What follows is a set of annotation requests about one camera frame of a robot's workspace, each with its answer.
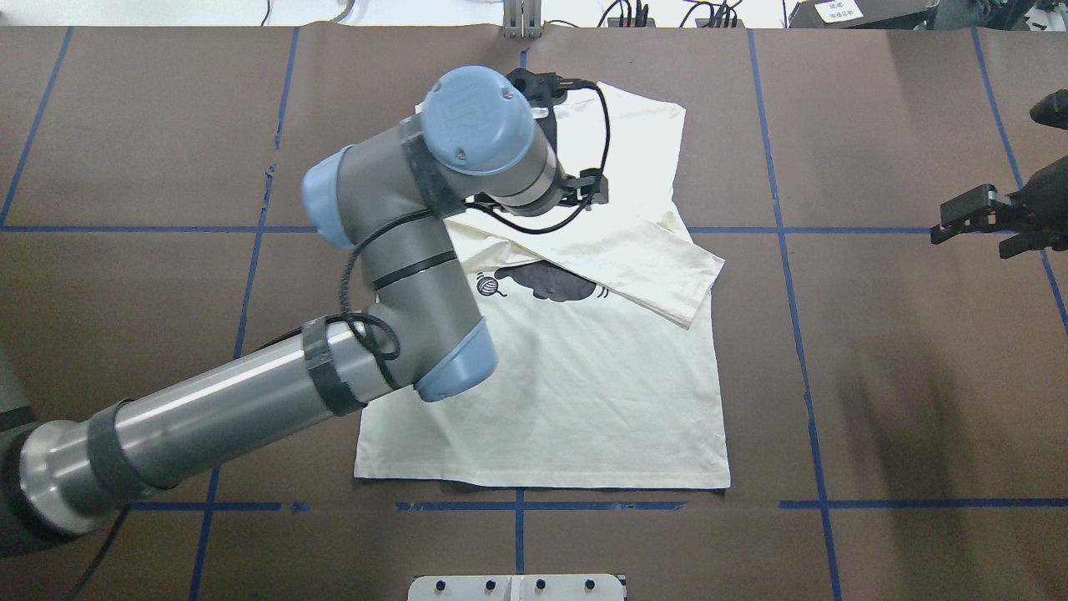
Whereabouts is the cream long-sleeve cat shirt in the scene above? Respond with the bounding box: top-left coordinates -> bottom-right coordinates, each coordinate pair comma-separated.
354,83 -> 731,490

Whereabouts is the white camera post base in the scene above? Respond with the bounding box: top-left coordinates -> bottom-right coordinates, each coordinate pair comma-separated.
406,573 -> 629,600

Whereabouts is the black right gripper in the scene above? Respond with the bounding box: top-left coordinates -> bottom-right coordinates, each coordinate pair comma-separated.
930,159 -> 1067,260

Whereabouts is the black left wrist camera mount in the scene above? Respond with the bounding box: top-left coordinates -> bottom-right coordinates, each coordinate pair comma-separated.
505,68 -> 597,124

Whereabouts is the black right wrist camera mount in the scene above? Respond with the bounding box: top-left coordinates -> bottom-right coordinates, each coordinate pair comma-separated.
1028,88 -> 1068,130

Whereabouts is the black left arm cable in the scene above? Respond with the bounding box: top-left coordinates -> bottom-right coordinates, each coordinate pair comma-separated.
79,79 -> 612,601

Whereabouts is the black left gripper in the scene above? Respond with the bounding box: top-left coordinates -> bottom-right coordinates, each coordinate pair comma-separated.
541,169 -> 609,213

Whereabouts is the black box with label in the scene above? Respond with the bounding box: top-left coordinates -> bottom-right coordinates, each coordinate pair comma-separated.
787,1 -> 928,30

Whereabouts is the grey aluminium frame post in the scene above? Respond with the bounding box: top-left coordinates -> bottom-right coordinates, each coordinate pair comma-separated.
502,0 -> 544,39

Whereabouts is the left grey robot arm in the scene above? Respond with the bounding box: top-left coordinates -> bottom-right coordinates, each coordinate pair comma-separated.
3,65 -> 609,557

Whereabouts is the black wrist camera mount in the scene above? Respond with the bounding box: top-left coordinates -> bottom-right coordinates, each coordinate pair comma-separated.
505,68 -> 597,124
1028,88 -> 1068,130

